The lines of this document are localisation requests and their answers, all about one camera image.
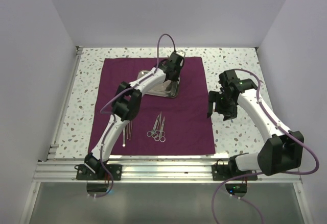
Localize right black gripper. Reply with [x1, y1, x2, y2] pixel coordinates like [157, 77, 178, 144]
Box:
[207, 90, 238, 121]

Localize steel instrument tray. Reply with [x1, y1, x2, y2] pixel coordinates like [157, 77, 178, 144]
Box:
[145, 78, 180, 98]

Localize purple surgical wrap cloth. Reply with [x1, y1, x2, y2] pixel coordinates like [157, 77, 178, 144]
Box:
[88, 57, 215, 156]

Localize steel surgical scissors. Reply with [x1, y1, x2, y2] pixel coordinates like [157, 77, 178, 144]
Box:
[154, 117, 166, 142]

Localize steel hemostat clamp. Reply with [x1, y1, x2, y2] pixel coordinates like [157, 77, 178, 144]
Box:
[147, 112, 162, 137]

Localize thin pink-tipped tweezers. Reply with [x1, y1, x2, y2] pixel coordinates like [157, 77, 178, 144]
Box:
[128, 121, 133, 141]

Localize steel forceps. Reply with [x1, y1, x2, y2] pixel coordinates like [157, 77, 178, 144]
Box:
[122, 126, 126, 147]

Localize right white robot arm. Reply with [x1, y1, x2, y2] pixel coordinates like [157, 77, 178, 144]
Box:
[207, 69, 304, 180]

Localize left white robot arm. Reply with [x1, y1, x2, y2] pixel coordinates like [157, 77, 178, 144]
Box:
[84, 51, 185, 180]

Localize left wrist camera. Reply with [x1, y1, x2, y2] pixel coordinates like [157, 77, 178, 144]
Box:
[176, 51, 186, 57]

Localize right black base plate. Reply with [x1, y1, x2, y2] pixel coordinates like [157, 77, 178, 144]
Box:
[211, 159, 253, 181]

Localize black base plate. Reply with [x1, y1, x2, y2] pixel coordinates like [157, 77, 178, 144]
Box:
[211, 159, 253, 181]
[74, 164, 122, 181]

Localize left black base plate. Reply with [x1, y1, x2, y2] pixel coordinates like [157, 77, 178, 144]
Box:
[74, 164, 122, 181]

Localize aluminium left side rail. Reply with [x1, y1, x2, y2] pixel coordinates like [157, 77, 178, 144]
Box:
[46, 46, 84, 161]

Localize aluminium rail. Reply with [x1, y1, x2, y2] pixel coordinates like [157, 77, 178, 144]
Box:
[46, 46, 84, 161]
[33, 159, 299, 184]

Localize aluminium front rail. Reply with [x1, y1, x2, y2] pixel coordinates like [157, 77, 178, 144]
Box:
[33, 159, 299, 184]

